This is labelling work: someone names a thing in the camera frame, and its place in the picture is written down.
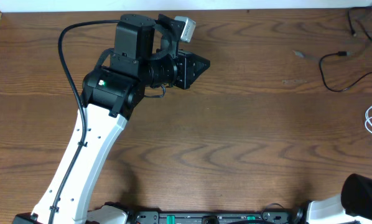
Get black usb cable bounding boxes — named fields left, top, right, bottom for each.
left=318, top=50, right=372, bottom=93

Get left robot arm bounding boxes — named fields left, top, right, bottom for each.
left=14, top=14, right=210, bottom=224

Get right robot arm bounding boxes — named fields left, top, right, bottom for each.
left=292, top=174, right=372, bottom=224

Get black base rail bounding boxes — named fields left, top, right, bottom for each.
left=86, top=201, right=369, bottom=224

